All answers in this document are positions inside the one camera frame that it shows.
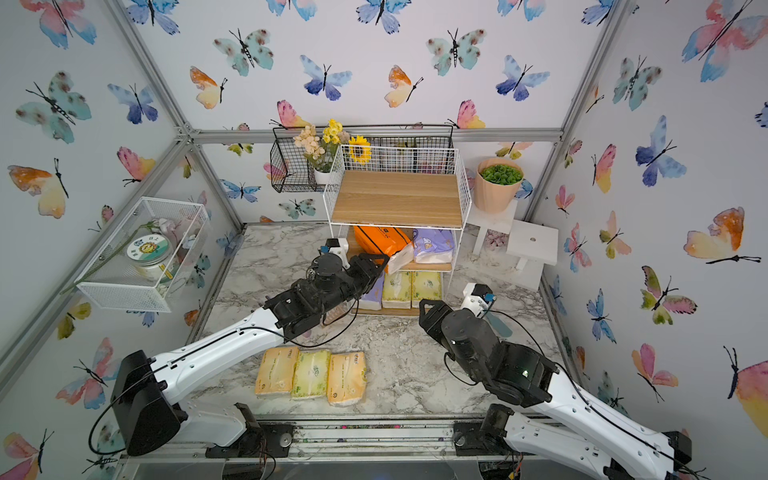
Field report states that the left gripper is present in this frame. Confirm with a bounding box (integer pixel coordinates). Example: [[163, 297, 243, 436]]
[[313, 253, 386, 318]]

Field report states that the orange tissue pack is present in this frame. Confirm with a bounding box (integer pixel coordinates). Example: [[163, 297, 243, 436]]
[[353, 226, 414, 274]]

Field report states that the orange-yellow tissue pack top shelf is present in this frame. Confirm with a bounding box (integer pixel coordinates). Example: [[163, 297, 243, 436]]
[[327, 351, 367, 407]]

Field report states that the green tissue pack top shelf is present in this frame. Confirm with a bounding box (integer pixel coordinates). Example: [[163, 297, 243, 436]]
[[290, 350, 332, 400]]

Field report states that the yellow tissue pack shelf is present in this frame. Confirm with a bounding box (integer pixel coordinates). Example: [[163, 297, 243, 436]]
[[254, 347, 300, 396]]

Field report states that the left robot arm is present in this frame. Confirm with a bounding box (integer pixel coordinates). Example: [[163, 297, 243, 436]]
[[105, 253, 389, 458]]

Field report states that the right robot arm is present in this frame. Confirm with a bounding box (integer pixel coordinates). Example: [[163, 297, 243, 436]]
[[419, 297, 692, 479]]

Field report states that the green tissue pack bottom right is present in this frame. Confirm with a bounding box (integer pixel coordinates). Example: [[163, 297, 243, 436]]
[[411, 271, 443, 308]]

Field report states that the green tissue pack bottom middle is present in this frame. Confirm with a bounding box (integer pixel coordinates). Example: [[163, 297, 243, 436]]
[[381, 271, 412, 309]]

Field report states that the purple tissue pack bottom shelf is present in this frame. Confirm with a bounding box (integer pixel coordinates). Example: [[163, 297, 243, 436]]
[[359, 277, 385, 311]]

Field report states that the purple tissue pack shelf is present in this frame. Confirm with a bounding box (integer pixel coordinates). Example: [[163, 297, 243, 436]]
[[359, 277, 385, 311], [412, 229, 454, 264]]

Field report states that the purple tissue pack middle shelf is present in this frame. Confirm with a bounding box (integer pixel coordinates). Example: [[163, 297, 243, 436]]
[[412, 229, 454, 264]]

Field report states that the teal spatula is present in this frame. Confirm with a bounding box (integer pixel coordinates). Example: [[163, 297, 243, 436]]
[[485, 313, 513, 338]]

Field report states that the yellow sunflower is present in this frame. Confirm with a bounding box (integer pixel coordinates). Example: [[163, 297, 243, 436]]
[[348, 135, 372, 165]]

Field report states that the white small stand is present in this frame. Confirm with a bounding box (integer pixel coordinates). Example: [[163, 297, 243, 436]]
[[467, 200, 559, 291]]

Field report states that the white pot with flowers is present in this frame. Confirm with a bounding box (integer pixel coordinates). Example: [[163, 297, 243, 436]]
[[293, 119, 347, 186]]

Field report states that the pink pot green plant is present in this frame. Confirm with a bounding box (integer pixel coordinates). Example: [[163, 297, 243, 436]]
[[474, 158, 524, 214]]

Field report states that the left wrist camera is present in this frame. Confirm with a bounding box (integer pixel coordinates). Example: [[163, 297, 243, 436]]
[[320, 238, 350, 269]]

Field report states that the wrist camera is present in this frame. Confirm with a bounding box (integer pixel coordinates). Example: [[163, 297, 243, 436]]
[[320, 238, 350, 269], [461, 283, 496, 318]]

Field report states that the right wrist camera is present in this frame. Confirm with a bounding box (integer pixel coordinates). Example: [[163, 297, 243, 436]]
[[461, 283, 496, 318]]

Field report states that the white wire shelf rack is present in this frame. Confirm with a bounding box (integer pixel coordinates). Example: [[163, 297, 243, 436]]
[[322, 148, 472, 297]]

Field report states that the black wire wall basket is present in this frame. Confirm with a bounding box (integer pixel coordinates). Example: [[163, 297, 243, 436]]
[[269, 123, 456, 193]]

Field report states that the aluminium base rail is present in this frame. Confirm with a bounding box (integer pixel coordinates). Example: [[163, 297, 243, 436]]
[[203, 416, 631, 480]]

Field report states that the white mesh wall basket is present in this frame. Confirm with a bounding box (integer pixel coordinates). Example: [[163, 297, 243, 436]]
[[74, 197, 211, 313]]

